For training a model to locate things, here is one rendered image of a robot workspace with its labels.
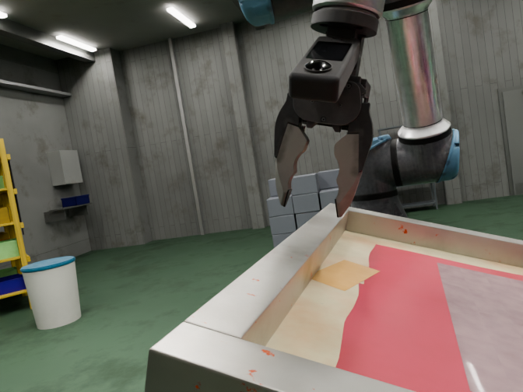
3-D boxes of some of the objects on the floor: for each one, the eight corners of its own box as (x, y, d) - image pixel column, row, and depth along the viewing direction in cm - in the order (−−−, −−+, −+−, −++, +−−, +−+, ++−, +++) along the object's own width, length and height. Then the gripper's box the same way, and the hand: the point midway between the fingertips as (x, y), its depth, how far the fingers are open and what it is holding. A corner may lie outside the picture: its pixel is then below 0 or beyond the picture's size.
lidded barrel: (19, 333, 489) (7, 271, 484) (56, 313, 545) (45, 258, 540) (63, 330, 474) (50, 266, 469) (96, 310, 530) (85, 253, 526)
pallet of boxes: (354, 243, 686) (343, 167, 678) (356, 253, 612) (343, 169, 604) (282, 251, 708) (271, 178, 700) (275, 263, 634) (262, 181, 626)
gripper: (405, 33, 51) (370, 214, 54) (300, 25, 54) (274, 194, 58) (405, 13, 43) (364, 226, 46) (281, 5, 46) (252, 204, 50)
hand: (310, 201), depth 49 cm, fingers open, 5 cm apart
